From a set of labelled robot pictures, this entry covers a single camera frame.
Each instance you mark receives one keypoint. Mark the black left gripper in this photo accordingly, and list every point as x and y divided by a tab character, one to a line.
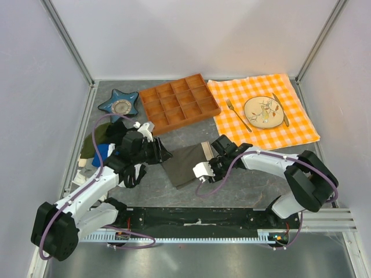
160	154

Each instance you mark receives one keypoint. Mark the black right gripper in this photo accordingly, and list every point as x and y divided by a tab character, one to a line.
218	176

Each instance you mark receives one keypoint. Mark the olive grey underwear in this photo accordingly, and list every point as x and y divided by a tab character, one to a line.
179	167

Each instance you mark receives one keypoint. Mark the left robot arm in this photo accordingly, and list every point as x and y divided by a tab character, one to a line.
58	227

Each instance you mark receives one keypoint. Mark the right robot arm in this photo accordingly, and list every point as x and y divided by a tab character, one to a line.
311	183

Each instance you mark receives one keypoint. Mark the white black striped garment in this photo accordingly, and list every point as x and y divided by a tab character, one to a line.
131	177

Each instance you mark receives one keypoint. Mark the wooden compartment tray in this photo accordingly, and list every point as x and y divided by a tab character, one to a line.
179	103

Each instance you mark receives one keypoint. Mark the blue white garment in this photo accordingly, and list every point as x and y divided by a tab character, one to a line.
105	155

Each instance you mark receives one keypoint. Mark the blue star shaped dish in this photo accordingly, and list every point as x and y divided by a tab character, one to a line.
120	103

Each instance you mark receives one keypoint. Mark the gold fork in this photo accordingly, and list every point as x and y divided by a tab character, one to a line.
231	107

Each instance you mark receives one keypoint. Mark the bird pattern ceramic plate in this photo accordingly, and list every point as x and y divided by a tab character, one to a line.
263	112

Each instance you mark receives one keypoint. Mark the yellow checkered cloth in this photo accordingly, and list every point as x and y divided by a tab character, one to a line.
296	129

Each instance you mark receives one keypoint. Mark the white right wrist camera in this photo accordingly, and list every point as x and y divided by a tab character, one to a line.
203	171

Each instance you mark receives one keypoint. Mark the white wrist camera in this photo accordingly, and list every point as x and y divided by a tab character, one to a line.
145	129
203	171

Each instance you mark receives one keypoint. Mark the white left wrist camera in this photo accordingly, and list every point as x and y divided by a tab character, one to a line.
145	129

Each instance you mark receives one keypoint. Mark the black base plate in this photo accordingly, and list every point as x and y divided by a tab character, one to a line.
197	221

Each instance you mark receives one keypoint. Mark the slotted cable duct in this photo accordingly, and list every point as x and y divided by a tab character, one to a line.
109	236

